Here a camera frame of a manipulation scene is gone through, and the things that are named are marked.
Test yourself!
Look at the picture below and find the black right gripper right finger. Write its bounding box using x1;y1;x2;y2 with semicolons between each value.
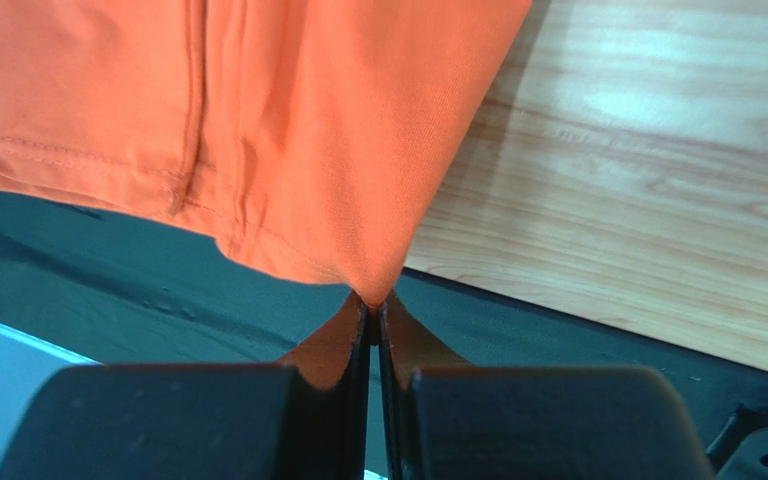
377;296;714;479

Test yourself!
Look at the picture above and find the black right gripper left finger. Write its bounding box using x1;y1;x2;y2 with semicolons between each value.
0;294;370;479

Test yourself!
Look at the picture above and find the orange t-shirt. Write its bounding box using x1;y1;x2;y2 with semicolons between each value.
0;0;533;309

